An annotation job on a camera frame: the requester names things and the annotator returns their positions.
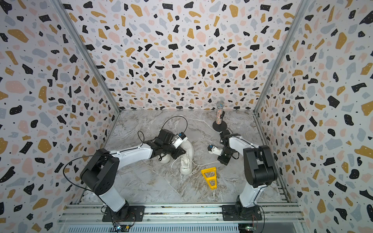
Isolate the white knit sneaker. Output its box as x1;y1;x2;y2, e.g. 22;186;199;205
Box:
180;140;194;175
159;154;172;164

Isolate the sneaker white shoelace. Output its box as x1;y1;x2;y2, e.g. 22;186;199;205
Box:
170;116;222;170

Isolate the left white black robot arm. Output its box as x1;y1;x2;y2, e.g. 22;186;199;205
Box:
80;129;187;214

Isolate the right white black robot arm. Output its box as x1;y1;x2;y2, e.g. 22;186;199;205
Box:
209;130;278;214

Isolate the yellow plastic triangular stand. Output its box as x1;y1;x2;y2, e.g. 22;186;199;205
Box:
201;167;217;190

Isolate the sprinkle tube on black base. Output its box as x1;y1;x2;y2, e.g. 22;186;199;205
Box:
212;101;227;132

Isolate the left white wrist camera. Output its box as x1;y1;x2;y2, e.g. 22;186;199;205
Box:
172;132;187;149

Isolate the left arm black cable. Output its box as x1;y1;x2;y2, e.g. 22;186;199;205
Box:
62;115;189;233

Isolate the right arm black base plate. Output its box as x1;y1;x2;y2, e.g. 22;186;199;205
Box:
221;205;263;221

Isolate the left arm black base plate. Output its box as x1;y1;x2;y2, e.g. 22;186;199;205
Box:
102;205;145;222

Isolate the front aluminium rail frame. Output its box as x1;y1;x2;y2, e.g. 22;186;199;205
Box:
57;203;308;233

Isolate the right aluminium corner post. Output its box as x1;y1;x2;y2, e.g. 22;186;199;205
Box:
254;0;310;114

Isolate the aluminium corner post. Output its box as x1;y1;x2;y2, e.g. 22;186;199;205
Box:
254;0;310;114
50;0;120;114

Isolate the left aluminium corner post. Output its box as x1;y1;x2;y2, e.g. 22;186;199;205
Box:
50;0;120;114

